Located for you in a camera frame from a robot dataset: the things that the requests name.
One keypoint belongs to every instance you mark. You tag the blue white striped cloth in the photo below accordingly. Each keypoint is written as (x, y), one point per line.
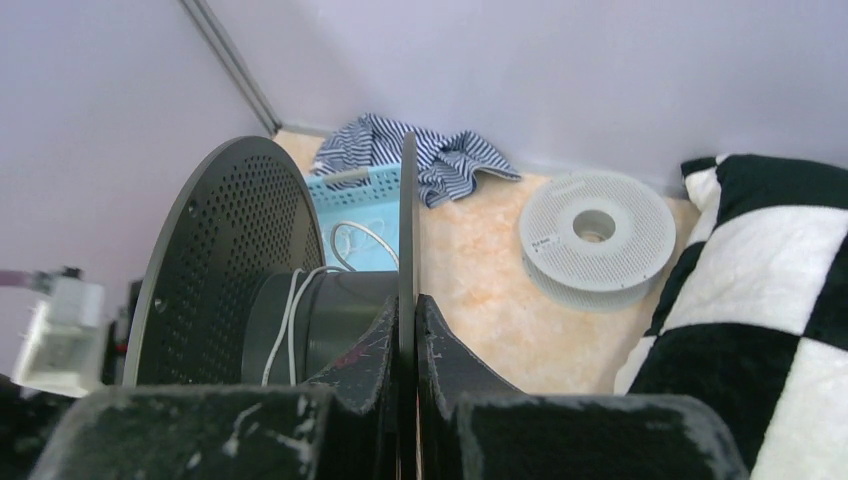
(447, 164)

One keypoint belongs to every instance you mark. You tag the grey cable spool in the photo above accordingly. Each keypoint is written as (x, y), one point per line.
(596, 240)

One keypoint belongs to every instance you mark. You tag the black cable spool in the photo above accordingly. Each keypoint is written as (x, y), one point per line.
(237, 290)

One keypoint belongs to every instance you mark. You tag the blue perforated plastic basket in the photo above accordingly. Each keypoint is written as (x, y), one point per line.
(358, 216)

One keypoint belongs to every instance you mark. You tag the black white checkered pillow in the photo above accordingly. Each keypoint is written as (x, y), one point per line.
(752, 320)

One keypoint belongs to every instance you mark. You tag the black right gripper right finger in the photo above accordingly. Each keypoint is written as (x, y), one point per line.
(476, 425)

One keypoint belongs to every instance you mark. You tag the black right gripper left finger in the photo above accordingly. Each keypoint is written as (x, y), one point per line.
(333, 426)

